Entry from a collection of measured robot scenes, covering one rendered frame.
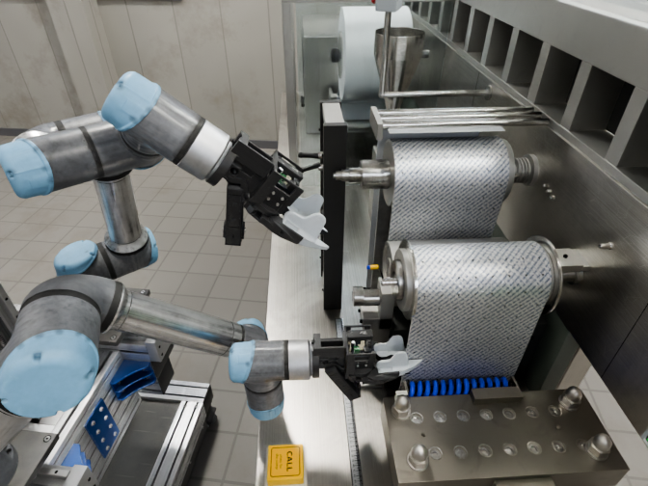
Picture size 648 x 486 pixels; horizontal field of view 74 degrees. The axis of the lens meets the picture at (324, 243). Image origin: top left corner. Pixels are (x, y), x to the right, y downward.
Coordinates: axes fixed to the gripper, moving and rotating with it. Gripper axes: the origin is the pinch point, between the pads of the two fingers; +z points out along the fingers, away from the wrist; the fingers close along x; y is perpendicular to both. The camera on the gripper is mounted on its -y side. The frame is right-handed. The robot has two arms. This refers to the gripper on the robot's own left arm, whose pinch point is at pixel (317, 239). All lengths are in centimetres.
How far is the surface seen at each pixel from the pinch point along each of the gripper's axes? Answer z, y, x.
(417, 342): 27.9, -5.0, -4.2
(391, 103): 21, 15, 71
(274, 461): 20.8, -39.9, -13.8
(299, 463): 24.6, -36.7, -14.4
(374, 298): 20.1, -6.6, 4.2
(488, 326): 35.4, 6.0, -4.1
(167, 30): -67, -97, 350
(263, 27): -6, -41, 336
